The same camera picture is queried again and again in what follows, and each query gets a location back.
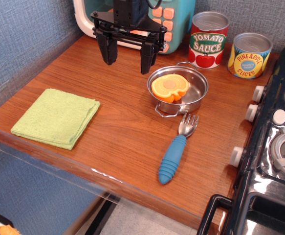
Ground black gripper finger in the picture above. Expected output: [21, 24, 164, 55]
[140, 42, 158, 74]
[96, 29, 118, 65]

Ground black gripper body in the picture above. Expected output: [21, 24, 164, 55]
[91, 0, 167, 51]

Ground green towel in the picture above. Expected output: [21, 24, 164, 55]
[11, 88, 100, 150]

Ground orange toy fruit half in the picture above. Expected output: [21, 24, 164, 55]
[151, 74, 190, 103]

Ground small steel pan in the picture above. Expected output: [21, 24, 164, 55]
[147, 62, 209, 118]

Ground tomato sauce can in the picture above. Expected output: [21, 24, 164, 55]
[188, 11, 230, 69]

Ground pineapple slices can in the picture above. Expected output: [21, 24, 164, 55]
[227, 32, 273, 79]

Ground white stove knob top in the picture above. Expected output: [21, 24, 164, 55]
[252, 86, 265, 103]

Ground white stove knob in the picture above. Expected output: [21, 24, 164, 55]
[252, 86, 265, 103]
[229, 146, 244, 167]
[245, 104, 258, 122]

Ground white stove knob middle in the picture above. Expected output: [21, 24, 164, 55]
[245, 104, 258, 122]

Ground white stove knob bottom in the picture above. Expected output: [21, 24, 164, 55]
[229, 146, 244, 167]

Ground black toy stove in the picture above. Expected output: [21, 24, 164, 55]
[197, 48, 285, 235]

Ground orange object bottom left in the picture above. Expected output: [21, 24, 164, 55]
[0, 225, 21, 235]

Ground blue handled fork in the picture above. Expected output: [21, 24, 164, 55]
[158, 114, 199, 185]

